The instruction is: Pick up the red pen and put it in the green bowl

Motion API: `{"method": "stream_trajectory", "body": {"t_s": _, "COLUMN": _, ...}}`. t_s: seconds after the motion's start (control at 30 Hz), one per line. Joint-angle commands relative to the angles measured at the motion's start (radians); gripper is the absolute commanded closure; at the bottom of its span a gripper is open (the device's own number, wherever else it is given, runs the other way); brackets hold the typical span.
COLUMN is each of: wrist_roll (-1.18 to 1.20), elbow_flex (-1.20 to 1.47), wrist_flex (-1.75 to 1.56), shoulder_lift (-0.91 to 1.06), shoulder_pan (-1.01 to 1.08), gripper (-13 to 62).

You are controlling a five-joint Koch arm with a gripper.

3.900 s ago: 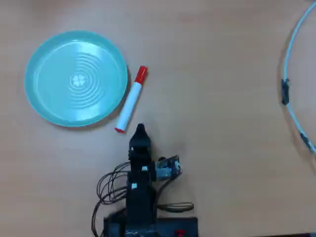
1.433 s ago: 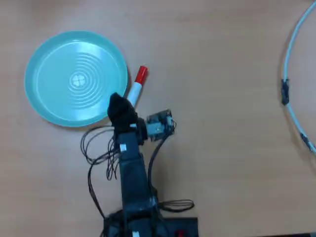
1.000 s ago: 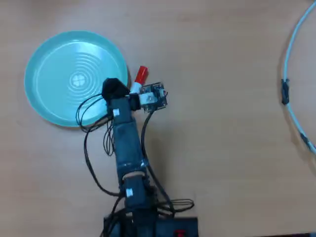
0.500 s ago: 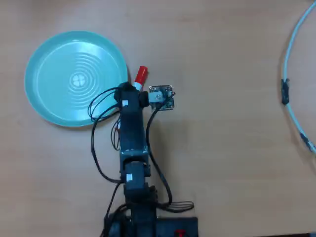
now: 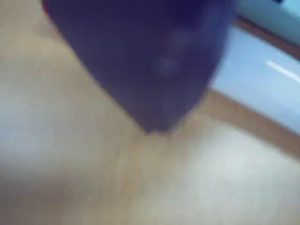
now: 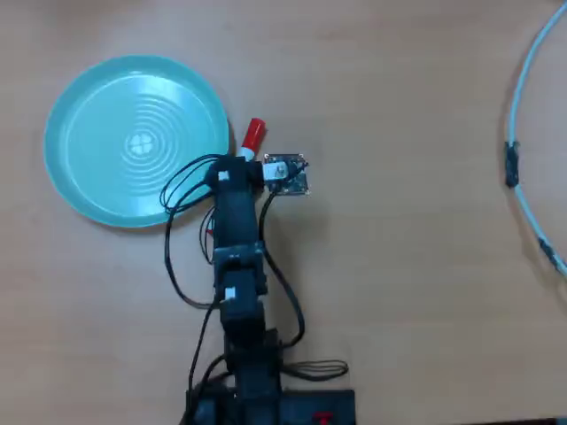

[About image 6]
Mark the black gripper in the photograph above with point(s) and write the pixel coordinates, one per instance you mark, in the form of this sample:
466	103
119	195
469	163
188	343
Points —
235	175

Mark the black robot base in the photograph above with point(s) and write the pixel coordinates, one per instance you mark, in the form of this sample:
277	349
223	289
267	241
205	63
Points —
310	405

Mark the black tape wrap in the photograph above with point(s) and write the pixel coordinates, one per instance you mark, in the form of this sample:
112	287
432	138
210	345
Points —
547	250

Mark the teal round plate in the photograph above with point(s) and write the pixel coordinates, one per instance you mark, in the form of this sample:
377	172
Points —
97	177

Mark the bare camera circuit board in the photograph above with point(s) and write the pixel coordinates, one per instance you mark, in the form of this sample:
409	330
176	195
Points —
288	175

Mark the red and white marker pen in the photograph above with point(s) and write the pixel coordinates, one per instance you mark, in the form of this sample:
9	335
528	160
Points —
254	135

